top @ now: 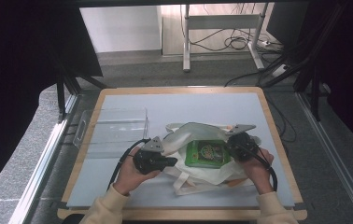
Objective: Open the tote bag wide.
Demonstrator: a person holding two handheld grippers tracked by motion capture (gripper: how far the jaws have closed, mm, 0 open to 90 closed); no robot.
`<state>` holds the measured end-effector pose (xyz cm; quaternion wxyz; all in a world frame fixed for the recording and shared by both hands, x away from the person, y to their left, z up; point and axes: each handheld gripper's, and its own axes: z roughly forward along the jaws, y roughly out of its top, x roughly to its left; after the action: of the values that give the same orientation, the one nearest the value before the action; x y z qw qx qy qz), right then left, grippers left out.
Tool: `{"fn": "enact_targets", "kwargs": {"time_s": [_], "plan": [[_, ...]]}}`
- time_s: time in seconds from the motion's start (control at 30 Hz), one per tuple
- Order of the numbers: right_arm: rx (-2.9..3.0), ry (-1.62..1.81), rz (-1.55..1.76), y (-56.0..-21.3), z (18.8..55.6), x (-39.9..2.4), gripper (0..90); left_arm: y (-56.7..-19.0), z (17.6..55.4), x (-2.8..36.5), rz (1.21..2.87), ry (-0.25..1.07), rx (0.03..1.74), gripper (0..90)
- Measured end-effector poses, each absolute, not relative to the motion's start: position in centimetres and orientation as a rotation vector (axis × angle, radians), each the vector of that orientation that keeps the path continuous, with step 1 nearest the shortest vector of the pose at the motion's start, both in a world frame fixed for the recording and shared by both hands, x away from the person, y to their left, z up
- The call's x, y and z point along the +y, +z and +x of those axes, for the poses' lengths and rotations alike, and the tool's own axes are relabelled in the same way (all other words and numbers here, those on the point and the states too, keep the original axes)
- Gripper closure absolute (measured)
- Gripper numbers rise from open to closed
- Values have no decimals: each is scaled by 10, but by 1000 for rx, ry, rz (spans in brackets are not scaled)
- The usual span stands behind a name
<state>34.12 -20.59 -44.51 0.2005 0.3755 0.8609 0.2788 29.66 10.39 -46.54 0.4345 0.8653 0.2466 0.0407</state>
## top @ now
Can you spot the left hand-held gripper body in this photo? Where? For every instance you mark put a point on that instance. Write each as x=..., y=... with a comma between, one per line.
x=148, y=161

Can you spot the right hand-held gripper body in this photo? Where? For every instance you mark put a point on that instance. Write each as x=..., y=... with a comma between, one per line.
x=240, y=146

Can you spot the white green orange tote bag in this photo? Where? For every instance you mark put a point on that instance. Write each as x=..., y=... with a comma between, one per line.
x=196, y=177

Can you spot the green snack packet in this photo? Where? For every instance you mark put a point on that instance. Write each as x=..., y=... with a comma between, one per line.
x=207, y=154

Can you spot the clear plastic box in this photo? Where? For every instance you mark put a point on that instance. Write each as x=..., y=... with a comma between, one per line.
x=115, y=130

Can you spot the person's left hand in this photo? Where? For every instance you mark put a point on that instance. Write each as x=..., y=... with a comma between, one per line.
x=128, y=177

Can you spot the person's right hand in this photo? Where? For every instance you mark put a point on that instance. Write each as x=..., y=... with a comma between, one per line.
x=258, y=171

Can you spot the white power strip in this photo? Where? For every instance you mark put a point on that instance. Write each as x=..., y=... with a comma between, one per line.
x=280, y=70

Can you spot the black corner clip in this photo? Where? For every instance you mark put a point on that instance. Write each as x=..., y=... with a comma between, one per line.
x=63, y=205

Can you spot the dark curtain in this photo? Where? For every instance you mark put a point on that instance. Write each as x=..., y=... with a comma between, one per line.
x=16, y=77
x=352, y=77

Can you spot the white desk frame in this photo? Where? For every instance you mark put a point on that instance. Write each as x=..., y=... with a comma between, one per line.
x=221, y=21

